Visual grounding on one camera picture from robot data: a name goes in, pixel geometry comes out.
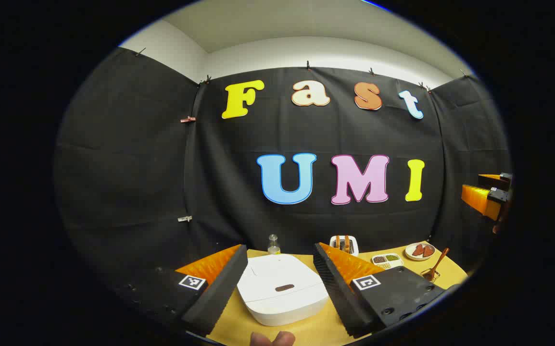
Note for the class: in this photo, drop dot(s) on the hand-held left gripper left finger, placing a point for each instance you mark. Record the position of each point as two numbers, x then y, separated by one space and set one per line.
220 288

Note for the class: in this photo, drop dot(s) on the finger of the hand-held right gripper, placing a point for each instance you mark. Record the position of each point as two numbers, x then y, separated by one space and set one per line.
479 199
496 180

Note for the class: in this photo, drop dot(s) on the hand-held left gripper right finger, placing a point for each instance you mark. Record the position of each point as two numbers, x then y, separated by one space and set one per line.
337 288

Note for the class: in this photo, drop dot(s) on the white rice cooker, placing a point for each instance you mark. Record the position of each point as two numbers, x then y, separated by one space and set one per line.
277 274

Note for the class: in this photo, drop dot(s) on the brown wooden spoon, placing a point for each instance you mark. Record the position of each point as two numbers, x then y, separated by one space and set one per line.
440 262

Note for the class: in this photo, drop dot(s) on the white toaster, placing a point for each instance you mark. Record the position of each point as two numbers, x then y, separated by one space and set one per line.
353 250

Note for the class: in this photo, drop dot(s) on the white divided grain dish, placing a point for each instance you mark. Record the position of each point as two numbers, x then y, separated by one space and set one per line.
387 261

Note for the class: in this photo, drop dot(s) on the small clear glass bottle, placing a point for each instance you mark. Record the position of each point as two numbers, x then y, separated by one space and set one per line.
273 247

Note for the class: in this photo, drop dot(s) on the red meat piece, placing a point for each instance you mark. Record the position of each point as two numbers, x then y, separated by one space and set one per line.
428 251
418 250

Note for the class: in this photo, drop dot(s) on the round white plate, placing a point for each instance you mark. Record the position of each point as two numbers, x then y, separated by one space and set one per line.
409 252

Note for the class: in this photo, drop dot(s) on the black backdrop cloth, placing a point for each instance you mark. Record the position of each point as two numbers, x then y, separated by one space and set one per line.
138 168

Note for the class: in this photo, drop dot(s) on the red cloth clip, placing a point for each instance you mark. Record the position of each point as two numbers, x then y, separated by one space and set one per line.
187 119

